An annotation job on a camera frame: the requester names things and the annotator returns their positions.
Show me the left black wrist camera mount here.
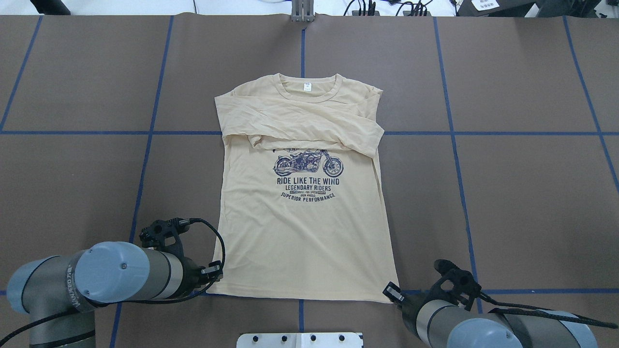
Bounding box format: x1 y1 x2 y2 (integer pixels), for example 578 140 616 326
139 217 190 258

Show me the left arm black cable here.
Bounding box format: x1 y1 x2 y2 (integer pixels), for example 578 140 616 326
0 217 227 345

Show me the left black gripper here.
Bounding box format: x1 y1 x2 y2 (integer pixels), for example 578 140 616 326
181 256 223 295

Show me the beige long sleeve shirt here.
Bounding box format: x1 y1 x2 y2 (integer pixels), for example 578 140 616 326
209 73 398 303

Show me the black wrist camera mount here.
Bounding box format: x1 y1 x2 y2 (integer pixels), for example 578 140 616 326
139 217 190 258
425 259 482 311

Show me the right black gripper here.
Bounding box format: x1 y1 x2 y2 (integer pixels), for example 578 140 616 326
383 282 436 334

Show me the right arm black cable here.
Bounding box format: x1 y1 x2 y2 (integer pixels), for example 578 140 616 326
476 290 619 330

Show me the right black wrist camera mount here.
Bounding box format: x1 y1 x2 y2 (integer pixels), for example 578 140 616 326
425 259 482 311

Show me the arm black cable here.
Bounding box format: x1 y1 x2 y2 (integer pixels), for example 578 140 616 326
0 217 227 345
476 290 619 330

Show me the aluminium frame post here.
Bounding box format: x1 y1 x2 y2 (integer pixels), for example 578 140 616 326
290 0 315 23

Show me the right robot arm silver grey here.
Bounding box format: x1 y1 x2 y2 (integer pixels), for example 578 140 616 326
383 283 598 348

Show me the white camera pole base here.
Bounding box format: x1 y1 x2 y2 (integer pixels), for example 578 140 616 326
236 332 364 348

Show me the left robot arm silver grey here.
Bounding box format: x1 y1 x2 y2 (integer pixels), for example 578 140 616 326
1 242 225 348

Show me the black label printer device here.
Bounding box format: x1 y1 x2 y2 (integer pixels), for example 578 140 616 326
456 0 601 18

